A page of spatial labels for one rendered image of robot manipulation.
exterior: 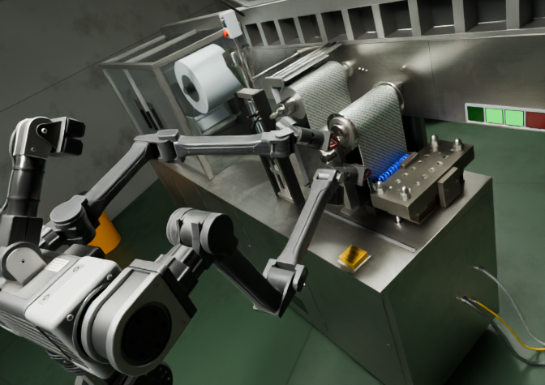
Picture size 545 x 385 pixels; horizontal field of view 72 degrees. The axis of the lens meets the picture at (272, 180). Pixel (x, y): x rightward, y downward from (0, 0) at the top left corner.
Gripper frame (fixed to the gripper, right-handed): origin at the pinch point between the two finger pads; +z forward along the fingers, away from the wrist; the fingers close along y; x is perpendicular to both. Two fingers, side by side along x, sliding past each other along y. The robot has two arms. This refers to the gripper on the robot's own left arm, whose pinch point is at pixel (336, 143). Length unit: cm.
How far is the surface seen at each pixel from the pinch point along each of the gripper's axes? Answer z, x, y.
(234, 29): -19, 39, -51
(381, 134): 15.5, 5.9, 6.6
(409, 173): 24.6, -6.2, 15.4
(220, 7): 175, 172, -454
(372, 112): 8.6, 12.9, 6.1
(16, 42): -78, 38, -340
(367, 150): 10.1, -0.5, 6.3
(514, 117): 30, 17, 43
